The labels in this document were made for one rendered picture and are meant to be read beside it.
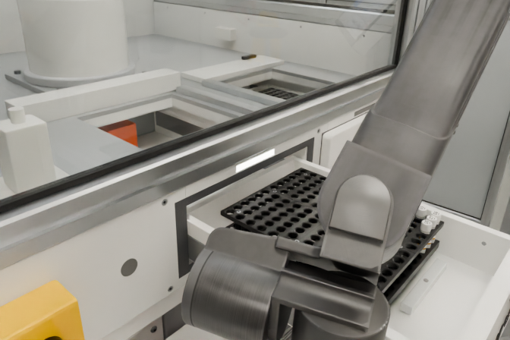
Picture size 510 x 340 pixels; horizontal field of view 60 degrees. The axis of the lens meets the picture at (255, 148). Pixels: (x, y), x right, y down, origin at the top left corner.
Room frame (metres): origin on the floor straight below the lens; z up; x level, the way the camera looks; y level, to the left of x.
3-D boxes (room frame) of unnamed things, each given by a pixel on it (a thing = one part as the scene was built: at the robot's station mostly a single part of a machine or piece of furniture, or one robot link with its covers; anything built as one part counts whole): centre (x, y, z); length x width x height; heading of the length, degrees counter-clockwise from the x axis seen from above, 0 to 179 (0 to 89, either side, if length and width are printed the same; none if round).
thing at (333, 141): (0.79, -0.21, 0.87); 0.29 x 0.02 x 0.11; 139
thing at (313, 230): (0.48, -0.10, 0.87); 0.22 x 0.18 x 0.06; 49
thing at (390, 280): (0.41, -0.18, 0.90); 0.18 x 0.02 x 0.01; 139
